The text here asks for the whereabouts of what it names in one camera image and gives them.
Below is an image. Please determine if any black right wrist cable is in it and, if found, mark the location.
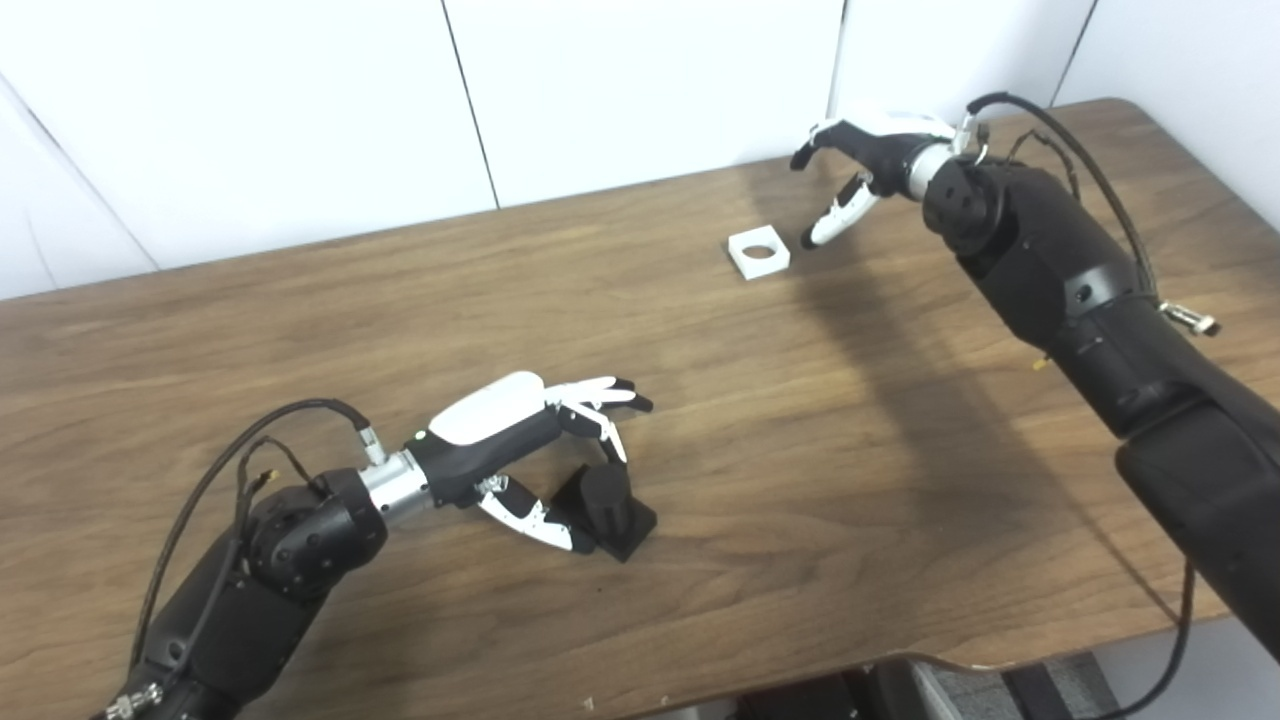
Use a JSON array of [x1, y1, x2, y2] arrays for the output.
[[965, 92, 1221, 720]]

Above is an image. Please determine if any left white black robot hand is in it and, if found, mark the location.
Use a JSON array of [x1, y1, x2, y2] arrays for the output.
[[358, 371, 655, 554]]

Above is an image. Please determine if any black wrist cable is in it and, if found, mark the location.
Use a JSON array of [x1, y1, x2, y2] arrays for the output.
[[965, 92, 1221, 720], [105, 398, 386, 720]]

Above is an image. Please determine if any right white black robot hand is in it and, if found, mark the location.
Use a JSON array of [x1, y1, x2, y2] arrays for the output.
[[790, 108, 976, 251]]

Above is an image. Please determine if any white square piece with hole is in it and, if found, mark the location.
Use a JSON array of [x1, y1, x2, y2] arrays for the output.
[[728, 226, 791, 283]]

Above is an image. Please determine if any thin right arm wire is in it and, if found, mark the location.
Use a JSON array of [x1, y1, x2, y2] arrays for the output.
[[1005, 128, 1081, 201]]

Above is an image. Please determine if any thin arm wire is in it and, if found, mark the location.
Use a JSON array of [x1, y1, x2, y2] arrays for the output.
[[1005, 128, 1081, 201], [235, 437, 326, 501]]

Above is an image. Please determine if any thin left arm wire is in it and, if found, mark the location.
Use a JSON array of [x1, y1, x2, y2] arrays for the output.
[[235, 437, 326, 501]]

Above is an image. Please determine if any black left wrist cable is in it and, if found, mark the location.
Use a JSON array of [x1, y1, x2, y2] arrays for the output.
[[105, 398, 386, 720]]

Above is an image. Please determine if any dark robot torso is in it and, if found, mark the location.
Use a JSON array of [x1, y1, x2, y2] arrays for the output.
[[735, 655, 1131, 720]]

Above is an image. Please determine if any black peg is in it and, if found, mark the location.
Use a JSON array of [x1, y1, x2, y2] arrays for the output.
[[548, 463, 659, 563]]

